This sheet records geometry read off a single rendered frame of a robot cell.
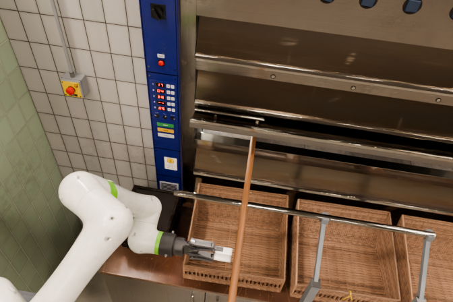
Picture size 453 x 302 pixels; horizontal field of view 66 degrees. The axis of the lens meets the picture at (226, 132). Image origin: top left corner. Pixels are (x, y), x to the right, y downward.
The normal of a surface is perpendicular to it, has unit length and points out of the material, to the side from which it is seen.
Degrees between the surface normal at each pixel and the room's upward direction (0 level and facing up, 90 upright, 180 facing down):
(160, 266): 0
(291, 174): 70
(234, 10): 90
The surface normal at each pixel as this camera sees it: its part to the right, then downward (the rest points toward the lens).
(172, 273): 0.07, -0.73
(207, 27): -0.11, 0.38
